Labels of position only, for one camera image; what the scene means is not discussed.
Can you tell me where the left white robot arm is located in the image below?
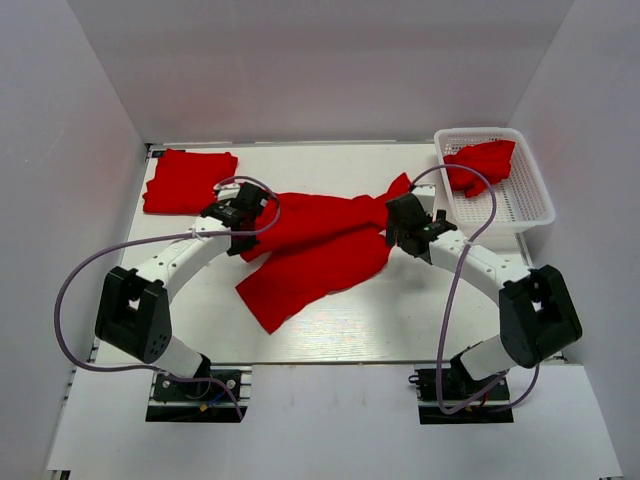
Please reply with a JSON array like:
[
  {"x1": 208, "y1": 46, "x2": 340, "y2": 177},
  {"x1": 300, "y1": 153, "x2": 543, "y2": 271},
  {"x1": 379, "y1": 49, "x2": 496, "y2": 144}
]
[{"x1": 95, "y1": 181, "x2": 275, "y2": 399}]

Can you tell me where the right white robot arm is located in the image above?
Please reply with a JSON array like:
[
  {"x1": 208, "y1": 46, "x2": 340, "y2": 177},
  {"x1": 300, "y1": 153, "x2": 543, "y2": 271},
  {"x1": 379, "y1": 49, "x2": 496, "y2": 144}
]
[{"x1": 386, "y1": 193, "x2": 583, "y2": 399}]

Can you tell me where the folded red t shirt stack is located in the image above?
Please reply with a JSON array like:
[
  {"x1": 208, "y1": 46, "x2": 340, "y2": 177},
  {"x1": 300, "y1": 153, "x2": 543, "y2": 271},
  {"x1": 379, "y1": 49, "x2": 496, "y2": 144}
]
[{"x1": 143, "y1": 149, "x2": 238, "y2": 215}]

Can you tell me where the red t shirt in basket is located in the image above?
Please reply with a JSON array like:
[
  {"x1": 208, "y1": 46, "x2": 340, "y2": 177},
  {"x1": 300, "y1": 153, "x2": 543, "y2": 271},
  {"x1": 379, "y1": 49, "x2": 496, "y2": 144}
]
[{"x1": 444, "y1": 140, "x2": 516, "y2": 198}]

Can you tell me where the white plastic basket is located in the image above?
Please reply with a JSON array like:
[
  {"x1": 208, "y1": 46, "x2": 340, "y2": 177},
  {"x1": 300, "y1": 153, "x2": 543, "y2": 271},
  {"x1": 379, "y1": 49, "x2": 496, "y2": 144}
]
[{"x1": 434, "y1": 127, "x2": 556, "y2": 236}]

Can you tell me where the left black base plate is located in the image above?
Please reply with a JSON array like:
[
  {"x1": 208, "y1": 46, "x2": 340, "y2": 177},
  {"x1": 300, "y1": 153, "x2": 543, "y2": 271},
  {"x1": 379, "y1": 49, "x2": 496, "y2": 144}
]
[{"x1": 145, "y1": 366, "x2": 252, "y2": 424}]

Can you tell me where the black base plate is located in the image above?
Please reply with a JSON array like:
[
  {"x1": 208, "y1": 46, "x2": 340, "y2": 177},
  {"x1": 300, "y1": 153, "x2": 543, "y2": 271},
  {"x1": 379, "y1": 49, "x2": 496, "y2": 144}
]
[
  {"x1": 145, "y1": 366, "x2": 252, "y2": 424},
  {"x1": 405, "y1": 367, "x2": 515, "y2": 426}
]

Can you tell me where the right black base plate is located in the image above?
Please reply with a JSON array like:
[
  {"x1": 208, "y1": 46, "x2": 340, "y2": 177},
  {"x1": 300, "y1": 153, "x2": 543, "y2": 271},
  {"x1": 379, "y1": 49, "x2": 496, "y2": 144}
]
[{"x1": 405, "y1": 367, "x2": 515, "y2": 426}]

